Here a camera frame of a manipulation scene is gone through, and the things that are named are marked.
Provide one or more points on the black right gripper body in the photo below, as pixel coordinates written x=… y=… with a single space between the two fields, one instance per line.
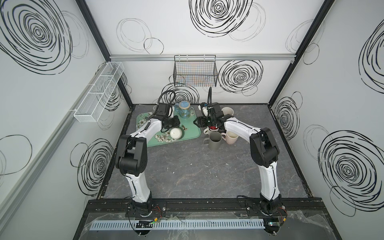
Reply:
x=202 y=121

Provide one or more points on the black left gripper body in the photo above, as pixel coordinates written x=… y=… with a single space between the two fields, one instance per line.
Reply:
x=173 y=122

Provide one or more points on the white mug red inside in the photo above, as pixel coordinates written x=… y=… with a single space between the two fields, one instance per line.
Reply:
x=209 y=130

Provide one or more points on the beige mug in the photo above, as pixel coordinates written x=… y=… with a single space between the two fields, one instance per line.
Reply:
x=227 y=111

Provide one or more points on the grey mug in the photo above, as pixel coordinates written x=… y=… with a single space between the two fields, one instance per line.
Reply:
x=213 y=141

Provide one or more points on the pale pink mug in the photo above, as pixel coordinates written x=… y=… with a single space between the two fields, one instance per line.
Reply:
x=229 y=137

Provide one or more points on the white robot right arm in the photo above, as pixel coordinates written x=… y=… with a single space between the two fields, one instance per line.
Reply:
x=263 y=148

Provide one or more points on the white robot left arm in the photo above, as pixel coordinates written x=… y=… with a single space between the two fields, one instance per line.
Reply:
x=132 y=153

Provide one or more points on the blue butterfly mug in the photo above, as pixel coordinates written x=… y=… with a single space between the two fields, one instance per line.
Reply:
x=183 y=109

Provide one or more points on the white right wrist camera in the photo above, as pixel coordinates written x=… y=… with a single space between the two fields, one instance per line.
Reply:
x=205 y=111

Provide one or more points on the black wire basket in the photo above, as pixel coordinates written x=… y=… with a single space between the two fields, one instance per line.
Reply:
x=195 y=73

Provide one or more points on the white wire wall shelf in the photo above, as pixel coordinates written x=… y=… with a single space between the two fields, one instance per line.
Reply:
x=97 y=97

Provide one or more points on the aluminium wall rail back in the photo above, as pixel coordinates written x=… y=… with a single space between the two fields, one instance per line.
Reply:
x=203 y=57

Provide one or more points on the aluminium wall rail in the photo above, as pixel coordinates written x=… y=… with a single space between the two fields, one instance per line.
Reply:
x=20 y=159
x=203 y=57

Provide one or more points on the white slotted cable duct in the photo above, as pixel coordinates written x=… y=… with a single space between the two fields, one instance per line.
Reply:
x=215 y=224

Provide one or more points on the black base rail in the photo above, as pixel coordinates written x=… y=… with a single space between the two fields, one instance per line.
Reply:
x=166 y=207

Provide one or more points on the black corner frame post left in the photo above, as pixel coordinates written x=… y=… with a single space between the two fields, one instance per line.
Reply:
x=101 y=45

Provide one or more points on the black corner frame post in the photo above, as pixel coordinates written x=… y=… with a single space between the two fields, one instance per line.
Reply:
x=318 y=20
x=101 y=45

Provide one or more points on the black corner frame post right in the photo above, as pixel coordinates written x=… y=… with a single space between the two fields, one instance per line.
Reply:
x=318 y=20

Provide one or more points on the aluminium wall rail left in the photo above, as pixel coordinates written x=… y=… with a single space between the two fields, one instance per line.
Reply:
x=20 y=159

